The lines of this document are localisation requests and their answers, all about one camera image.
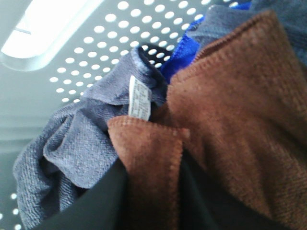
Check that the blue towel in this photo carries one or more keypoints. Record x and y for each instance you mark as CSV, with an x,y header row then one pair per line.
x,y
218,21

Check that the brown microfibre towel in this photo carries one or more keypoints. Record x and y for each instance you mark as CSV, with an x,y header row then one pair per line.
x,y
240,110

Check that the grey-purple towel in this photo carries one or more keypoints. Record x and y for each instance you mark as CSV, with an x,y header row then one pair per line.
x,y
74,150

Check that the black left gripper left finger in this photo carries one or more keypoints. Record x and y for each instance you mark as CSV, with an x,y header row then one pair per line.
x,y
99,208

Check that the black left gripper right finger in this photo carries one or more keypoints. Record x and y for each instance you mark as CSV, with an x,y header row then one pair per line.
x,y
204,205

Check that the grey perforated laundry basket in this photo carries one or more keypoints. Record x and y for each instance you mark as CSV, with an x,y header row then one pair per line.
x,y
52,50

